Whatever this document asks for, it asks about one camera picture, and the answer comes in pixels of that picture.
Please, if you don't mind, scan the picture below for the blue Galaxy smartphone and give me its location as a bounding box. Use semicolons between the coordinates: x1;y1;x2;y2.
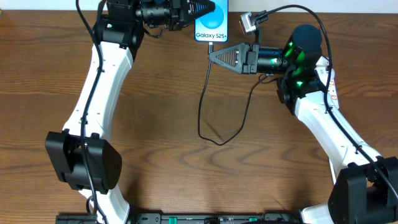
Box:
194;0;229;42

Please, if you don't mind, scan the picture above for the black USB charging cable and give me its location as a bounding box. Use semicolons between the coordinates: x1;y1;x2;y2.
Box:
197;41;280;146

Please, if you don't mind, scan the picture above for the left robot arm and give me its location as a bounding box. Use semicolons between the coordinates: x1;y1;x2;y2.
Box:
45;0;215;223

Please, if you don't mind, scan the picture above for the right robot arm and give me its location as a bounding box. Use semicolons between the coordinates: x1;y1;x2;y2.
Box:
209;25;397;223

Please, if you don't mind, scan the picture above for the white power strip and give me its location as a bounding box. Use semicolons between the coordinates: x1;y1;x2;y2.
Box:
315;56;339;109

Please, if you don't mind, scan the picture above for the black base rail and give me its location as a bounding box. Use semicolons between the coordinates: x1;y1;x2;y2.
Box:
54;212;303;224

